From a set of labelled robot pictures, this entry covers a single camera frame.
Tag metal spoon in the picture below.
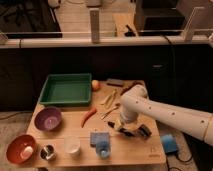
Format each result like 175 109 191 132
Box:
101 103 120 120

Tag blue box on floor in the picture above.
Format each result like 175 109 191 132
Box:
161 134 179 154

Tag black binder clip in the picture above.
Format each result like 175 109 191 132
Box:
138 124 152 137

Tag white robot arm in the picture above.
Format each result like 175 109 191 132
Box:
120 84 213 146

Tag yellow onion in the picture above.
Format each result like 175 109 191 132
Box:
91 80 101 91

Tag small metal cup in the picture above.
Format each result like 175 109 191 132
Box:
40 145 56 161

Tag white egg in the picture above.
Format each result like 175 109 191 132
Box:
20 146 34 159

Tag blue sponge cloth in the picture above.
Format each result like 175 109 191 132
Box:
90 132 110 147

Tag purple bowl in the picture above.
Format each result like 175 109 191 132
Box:
34 107 62 131

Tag yellow tongs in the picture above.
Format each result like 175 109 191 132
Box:
101 89 117 109

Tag red bowl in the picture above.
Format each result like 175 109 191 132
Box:
6 134 37 164

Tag clear plastic bottle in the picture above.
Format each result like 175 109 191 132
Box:
96 141 110 159

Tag wooden table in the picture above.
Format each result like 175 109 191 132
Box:
27 81 166 167

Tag black brush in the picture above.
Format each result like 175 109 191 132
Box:
107 121 137 137

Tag green plastic tray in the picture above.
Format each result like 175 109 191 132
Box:
39 73 92 106

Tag grey rectangular block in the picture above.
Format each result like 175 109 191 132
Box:
106 79 124 87

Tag white railing bar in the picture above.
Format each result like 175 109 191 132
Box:
0 35 213 49

